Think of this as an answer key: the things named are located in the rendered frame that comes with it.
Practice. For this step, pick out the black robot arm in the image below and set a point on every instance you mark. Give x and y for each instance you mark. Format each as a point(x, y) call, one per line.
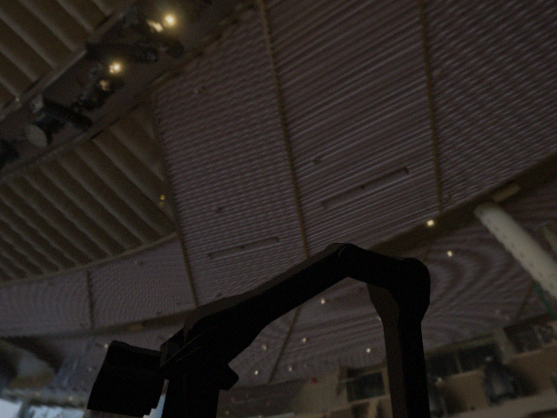
point(195, 359)

